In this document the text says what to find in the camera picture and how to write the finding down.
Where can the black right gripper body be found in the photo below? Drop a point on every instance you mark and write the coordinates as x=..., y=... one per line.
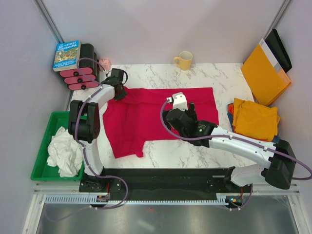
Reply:
x=166, y=123

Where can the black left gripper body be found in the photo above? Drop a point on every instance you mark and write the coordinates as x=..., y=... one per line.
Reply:
x=123, y=94

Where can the crimson red t-shirt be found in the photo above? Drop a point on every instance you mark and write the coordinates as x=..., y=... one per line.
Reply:
x=135, y=119

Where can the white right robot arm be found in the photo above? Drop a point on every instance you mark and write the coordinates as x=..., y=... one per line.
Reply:
x=274, y=163

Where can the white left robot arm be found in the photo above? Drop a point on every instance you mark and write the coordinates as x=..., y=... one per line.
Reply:
x=84, y=118

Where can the small pink box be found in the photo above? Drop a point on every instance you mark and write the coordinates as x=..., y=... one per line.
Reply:
x=104, y=64

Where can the black pink drawer organizer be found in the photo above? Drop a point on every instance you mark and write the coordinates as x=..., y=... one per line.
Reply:
x=82, y=78

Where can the yellow ceramic mug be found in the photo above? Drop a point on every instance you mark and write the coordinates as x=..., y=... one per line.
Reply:
x=184, y=60

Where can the folded mustard yellow t-shirt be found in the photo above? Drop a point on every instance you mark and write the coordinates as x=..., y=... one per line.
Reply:
x=254, y=120

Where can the blue treehouse paperback book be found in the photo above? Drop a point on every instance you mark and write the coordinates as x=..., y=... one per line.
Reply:
x=66, y=56

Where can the orange padded envelope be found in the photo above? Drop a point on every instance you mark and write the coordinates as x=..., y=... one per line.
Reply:
x=264, y=75

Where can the white crumpled t-shirt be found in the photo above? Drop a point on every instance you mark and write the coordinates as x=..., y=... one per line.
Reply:
x=65, y=153

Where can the folded blue t-shirt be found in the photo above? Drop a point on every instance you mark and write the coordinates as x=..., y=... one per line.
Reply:
x=230, y=114

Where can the black folder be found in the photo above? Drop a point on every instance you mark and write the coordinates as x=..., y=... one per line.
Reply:
x=276, y=46

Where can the green plastic tray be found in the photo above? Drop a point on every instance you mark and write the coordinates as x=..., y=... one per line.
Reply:
x=41, y=171

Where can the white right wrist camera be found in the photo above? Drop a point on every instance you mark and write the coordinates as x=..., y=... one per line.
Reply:
x=178, y=101

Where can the white slotted cable duct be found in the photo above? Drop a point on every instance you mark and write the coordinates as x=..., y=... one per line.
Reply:
x=103, y=199

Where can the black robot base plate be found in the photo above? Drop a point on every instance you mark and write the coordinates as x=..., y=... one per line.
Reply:
x=184, y=184

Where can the aluminium frame rail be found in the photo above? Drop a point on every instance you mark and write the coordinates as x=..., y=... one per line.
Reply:
x=71, y=188

